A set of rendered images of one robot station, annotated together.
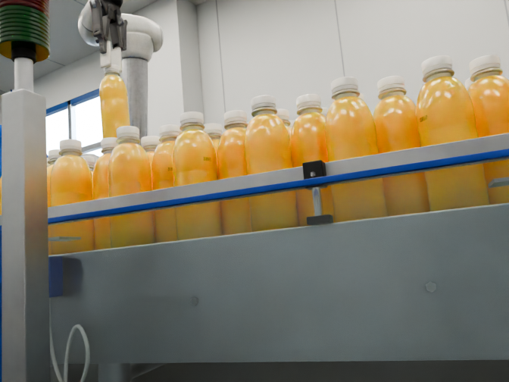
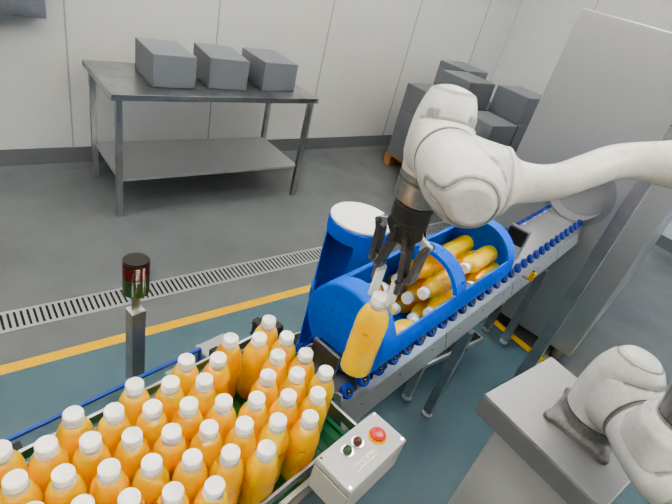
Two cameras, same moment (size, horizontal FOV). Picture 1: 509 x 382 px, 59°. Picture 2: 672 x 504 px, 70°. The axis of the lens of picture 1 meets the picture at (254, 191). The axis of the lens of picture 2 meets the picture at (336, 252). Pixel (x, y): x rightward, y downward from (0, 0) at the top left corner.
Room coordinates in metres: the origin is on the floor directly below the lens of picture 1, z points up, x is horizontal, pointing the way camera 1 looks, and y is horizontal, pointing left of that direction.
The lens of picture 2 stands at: (1.24, -0.48, 2.00)
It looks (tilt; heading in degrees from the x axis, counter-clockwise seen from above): 32 degrees down; 105
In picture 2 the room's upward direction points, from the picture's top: 15 degrees clockwise
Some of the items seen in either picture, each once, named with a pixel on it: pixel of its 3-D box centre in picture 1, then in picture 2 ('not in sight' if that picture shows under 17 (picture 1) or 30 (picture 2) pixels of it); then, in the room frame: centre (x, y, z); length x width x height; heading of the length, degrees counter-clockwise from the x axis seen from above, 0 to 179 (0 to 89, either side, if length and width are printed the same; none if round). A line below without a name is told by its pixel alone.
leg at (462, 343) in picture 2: not in sight; (446, 374); (1.45, 1.49, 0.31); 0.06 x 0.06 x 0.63; 70
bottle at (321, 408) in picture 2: not in sight; (309, 422); (1.08, 0.31, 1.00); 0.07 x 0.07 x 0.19
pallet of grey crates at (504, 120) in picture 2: not in sight; (460, 133); (0.82, 4.83, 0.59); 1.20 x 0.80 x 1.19; 150
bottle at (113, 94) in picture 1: (114, 107); (366, 336); (1.14, 0.35, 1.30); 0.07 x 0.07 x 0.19
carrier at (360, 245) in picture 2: not in sight; (338, 296); (0.83, 1.36, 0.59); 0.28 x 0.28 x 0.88
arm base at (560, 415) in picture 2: not in sight; (591, 414); (1.75, 0.68, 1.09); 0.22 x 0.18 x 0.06; 67
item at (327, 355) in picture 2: not in sight; (324, 361); (1.03, 0.53, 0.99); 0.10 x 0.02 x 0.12; 160
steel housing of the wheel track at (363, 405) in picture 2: not in sight; (469, 294); (1.39, 1.51, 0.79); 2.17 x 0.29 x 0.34; 70
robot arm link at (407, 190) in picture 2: not in sight; (420, 188); (1.14, 0.35, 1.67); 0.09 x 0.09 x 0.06
